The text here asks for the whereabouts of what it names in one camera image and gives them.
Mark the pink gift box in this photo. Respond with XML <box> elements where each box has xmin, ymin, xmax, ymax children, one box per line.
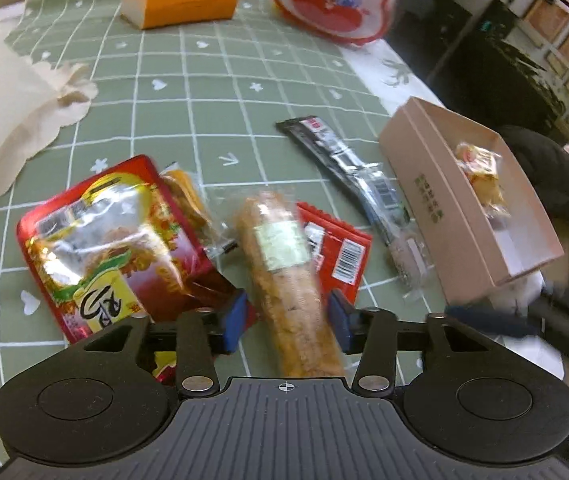
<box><xmin>379</xmin><ymin>98</ymin><xmax>564</xmax><ymax>304</ymax></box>

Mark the long biscuit stick pack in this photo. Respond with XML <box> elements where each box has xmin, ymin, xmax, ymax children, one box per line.
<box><xmin>234</xmin><ymin>188</ymin><xmax>344</xmax><ymax>378</ymax></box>

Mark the small red snack packet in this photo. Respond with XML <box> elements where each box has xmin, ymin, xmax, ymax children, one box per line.
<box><xmin>296</xmin><ymin>202</ymin><xmax>373</xmax><ymax>304</ymax></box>

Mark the red yellow jerky packet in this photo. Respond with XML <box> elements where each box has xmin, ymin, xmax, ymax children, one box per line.
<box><xmin>15</xmin><ymin>154</ymin><xmax>258</xmax><ymax>384</ymax></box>

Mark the round rice cracker pack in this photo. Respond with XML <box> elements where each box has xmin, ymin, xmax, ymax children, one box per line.
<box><xmin>455</xmin><ymin>142</ymin><xmax>510</xmax><ymax>220</ymax></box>

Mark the black silver snack bar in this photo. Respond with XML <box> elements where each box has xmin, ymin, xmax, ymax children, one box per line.
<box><xmin>276</xmin><ymin>116</ymin><xmax>409</xmax><ymax>237</ymax></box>

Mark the yellow senbei cracker pack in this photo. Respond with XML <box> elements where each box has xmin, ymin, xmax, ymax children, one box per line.
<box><xmin>161</xmin><ymin>162</ymin><xmax>238</xmax><ymax>259</ymax></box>

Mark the black jacket on chair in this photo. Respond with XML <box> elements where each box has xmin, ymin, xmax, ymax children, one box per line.
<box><xmin>498</xmin><ymin>125</ymin><xmax>569</xmax><ymax>222</ymax></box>

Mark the black fish tank cabinet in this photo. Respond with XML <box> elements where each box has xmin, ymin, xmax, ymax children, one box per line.
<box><xmin>387</xmin><ymin>0</ymin><xmax>569</xmax><ymax>145</ymax></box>

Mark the green grid tablecloth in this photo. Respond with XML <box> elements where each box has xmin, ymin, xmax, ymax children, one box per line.
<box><xmin>0</xmin><ymin>0</ymin><xmax>433</xmax><ymax>467</ymax></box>

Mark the cream cartoon tote bag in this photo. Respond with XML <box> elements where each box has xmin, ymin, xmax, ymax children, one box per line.
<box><xmin>0</xmin><ymin>39</ymin><xmax>98</xmax><ymax>196</ymax></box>

